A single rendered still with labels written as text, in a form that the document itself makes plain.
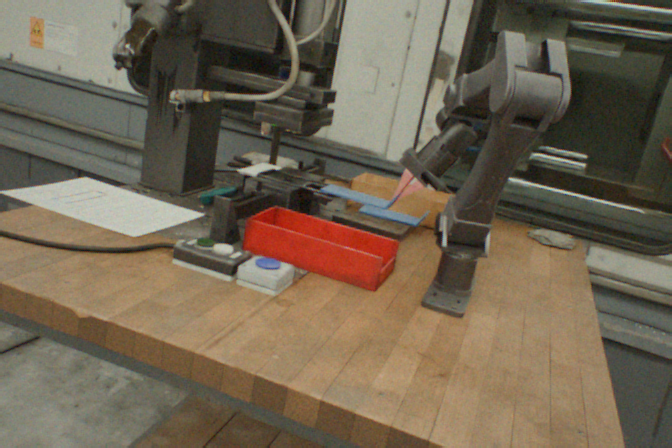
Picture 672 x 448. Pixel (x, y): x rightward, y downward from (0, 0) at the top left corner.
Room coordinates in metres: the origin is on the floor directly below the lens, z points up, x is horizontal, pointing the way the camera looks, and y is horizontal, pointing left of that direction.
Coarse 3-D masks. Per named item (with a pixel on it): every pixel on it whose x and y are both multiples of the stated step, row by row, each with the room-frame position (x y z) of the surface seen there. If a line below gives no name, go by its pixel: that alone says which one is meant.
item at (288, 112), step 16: (304, 64) 1.23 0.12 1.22; (224, 80) 1.26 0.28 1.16; (240, 80) 1.25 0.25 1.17; (256, 80) 1.24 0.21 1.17; (272, 80) 1.23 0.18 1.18; (304, 80) 1.24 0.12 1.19; (288, 96) 1.22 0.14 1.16; (304, 96) 1.21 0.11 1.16; (320, 96) 1.20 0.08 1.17; (256, 112) 1.17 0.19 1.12; (272, 112) 1.16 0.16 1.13; (288, 112) 1.15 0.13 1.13; (304, 112) 1.15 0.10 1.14; (320, 112) 1.23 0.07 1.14; (288, 128) 1.21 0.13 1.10; (304, 128) 1.16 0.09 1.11
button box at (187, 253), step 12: (24, 240) 0.85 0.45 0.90; (36, 240) 0.85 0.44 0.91; (180, 240) 0.91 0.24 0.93; (192, 240) 0.92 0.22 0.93; (96, 252) 0.86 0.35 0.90; (108, 252) 0.87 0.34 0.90; (180, 252) 0.88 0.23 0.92; (192, 252) 0.87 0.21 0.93; (204, 252) 0.87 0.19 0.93; (216, 252) 0.88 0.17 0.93; (240, 252) 0.90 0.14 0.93; (180, 264) 0.88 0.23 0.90; (192, 264) 0.87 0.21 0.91; (204, 264) 0.86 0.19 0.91; (216, 264) 0.86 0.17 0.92; (228, 264) 0.85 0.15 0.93; (240, 264) 0.88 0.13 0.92; (216, 276) 0.86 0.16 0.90; (228, 276) 0.85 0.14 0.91
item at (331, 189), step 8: (328, 192) 1.17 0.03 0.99; (336, 192) 1.18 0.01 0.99; (352, 192) 1.21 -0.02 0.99; (400, 192) 1.19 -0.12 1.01; (360, 200) 1.16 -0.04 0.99; (368, 200) 1.17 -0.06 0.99; (376, 200) 1.19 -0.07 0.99; (384, 200) 1.20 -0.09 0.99; (392, 200) 1.14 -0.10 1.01; (384, 208) 1.14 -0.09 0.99
